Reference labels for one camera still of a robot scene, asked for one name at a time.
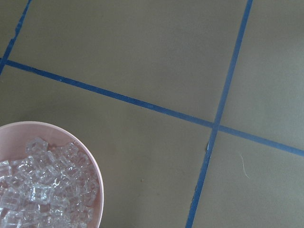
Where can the pile of clear ice cubes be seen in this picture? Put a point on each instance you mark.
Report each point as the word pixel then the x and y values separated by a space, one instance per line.
pixel 52 187

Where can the pink bowl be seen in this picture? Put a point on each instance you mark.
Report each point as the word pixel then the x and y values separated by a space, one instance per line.
pixel 13 140

